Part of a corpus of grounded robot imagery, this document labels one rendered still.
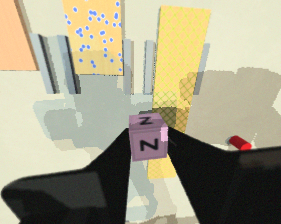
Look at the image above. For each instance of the red cylinder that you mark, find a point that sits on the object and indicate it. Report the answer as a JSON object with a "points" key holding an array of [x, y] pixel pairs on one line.
{"points": [[239, 143]]}

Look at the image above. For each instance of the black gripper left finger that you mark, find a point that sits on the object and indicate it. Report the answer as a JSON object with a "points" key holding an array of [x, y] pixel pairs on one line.
{"points": [[103, 183]]}

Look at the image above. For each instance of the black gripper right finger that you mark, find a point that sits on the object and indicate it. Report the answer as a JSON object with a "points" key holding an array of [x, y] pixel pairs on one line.
{"points": [[210, 175]]}

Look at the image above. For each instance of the mauve cube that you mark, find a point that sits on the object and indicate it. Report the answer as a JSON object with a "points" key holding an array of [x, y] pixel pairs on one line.
{"points": [[148, 135]]}

